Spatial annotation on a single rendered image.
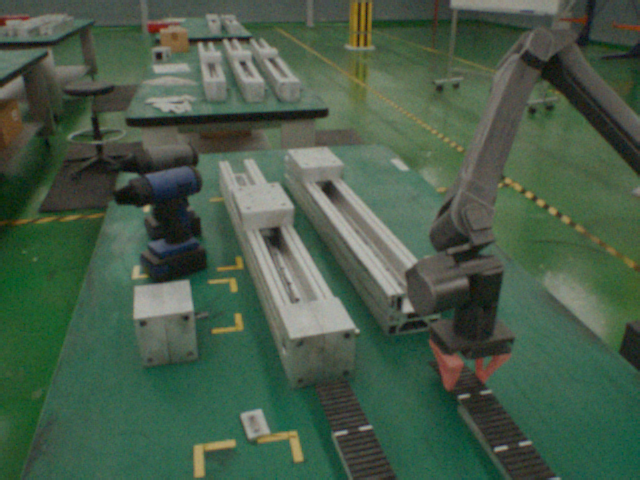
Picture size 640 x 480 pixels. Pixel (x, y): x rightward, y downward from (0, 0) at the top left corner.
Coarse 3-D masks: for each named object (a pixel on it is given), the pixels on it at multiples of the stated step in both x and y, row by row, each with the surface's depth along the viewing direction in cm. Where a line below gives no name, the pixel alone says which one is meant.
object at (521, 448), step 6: (516, 444) 72; (522, 444) 71; (528, 444) 72; (498, 450) 71; (504, 450) 71; (510, 450) 71; (516, 450) 71; (522, 450) 71; (528, 450) 71; (534, 450) 71; (498, 456) 70; (504, 456) 70; (510, 456) 70; (516, 456) 70
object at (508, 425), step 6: (510, 420) 75; (480, 426) 74; (486, 426) 74; (492, 426) 74; (498, 426) 75; (504, 426) 74; (510, 426) 74; (516, 426) 74; (486, 432) 73; (492, 432) 73; (498, 432) 74; (504, 432) 74
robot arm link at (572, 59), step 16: (528, 32) 93; (560, 32) 96; (512, 48) 95; (560, 48) 94; (576, 48) 96; (544, 64) 102; (560, 64) 96; (576, 64) 96; (560, 80) 97; (576, 80) 95; (592, 80) 96; (576, 96) 97; (592, 96) 95; (608, 96) 95; (592, 112) 96; (608, 112) 94; (624, 112) 95; (608, 128) 95; (624, 128) 94; (624, 144) 95; (624, 160) 97
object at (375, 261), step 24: (288, 168) 161; (312, 192) 138; (336, 192) 143; (312, 216) 140; (336, 216) 124; (360, 216) 127; (336, 240) 122; (360, 240) 113; (384, 240) 114; (360, 264) 109; (384, 264) 110; (408, 264) 104; (360, 288) 109; (384, 288) 97; (384, 312) 98; (408, 312) 97
